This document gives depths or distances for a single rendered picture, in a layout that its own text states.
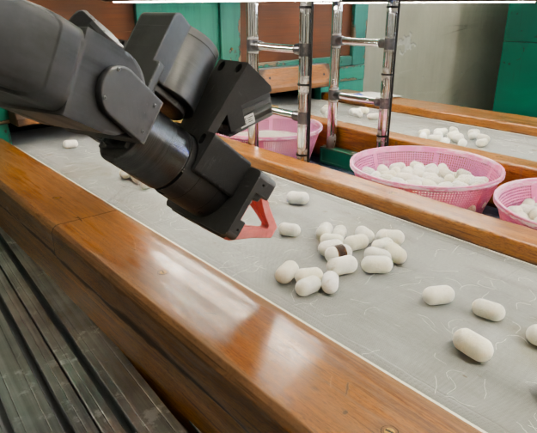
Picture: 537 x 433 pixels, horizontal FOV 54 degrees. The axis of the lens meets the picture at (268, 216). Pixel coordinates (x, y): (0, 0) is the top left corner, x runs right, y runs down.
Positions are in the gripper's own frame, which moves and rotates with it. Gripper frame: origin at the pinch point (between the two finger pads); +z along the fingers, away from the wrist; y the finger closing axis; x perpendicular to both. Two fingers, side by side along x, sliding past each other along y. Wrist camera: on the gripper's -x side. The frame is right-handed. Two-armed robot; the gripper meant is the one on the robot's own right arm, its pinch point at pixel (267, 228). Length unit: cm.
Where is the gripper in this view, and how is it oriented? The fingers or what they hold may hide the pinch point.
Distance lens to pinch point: 55.3
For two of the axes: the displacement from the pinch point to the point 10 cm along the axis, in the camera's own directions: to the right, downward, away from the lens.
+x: -4.9, 8.6, -1.1
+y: -6.5, -2.8, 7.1
